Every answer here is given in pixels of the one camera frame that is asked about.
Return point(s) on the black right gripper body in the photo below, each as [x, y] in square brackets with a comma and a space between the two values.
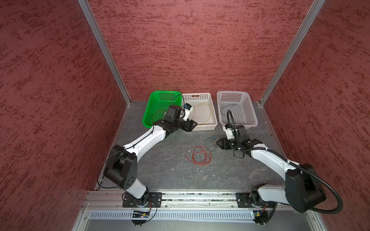
[231, 143]

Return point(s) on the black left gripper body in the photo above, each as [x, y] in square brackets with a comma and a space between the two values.
[186, 125]

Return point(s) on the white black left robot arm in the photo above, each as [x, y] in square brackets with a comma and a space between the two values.
[121, 164]

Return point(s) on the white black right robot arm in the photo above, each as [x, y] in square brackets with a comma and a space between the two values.
[301, 190]

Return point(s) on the cream perforated basket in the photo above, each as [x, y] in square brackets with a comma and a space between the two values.
[204, 111]

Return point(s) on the green plastic basket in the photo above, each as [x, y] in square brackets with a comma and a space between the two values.
[158, 104]

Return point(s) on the translucent white slotted basket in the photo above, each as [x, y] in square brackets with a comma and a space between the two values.
[240, 105]

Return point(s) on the right small circuit board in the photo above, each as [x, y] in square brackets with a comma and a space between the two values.
[260, 218]

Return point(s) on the small circuit board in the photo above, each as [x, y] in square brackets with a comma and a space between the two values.
[260, 218]
[141, 214]

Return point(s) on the left small circuit board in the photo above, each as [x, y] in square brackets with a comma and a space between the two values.
[141, 214]

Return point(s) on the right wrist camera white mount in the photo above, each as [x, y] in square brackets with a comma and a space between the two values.
[227, 128]

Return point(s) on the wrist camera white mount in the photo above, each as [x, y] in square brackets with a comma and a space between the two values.
[187, 110]
[227, 128]

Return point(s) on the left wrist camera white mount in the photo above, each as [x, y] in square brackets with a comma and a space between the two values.
[187, 110]

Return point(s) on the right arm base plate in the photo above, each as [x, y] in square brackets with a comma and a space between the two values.
[244, 199]

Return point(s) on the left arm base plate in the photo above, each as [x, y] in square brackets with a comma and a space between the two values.
[154, 199]

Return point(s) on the white slotted cable duct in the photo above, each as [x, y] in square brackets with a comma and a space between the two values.
[243, 216]

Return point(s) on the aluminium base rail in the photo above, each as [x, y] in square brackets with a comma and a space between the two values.
[284, 218]

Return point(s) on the aluminium corner post left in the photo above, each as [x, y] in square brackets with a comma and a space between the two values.
[87, 11]

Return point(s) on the aluminium corner post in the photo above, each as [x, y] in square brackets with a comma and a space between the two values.
[307, 22]
[87, 11]

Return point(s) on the aluminium corner post right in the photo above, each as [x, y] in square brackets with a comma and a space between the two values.
[307, 22]

